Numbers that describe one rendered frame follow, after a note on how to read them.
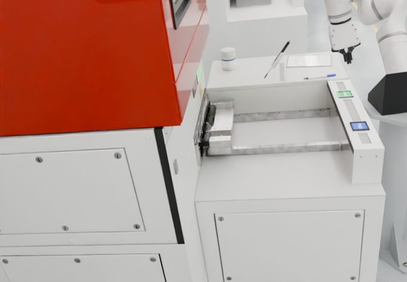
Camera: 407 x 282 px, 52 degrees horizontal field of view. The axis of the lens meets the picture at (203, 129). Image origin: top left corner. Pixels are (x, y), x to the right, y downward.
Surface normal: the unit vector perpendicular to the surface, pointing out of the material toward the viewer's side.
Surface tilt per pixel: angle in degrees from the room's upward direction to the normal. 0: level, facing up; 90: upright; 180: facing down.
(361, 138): 0
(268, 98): 90
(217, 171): 0
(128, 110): 90
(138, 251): 90
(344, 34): 90
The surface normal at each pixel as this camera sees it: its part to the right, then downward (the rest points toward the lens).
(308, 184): -0.12, -0.86
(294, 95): -0.10, 0.50
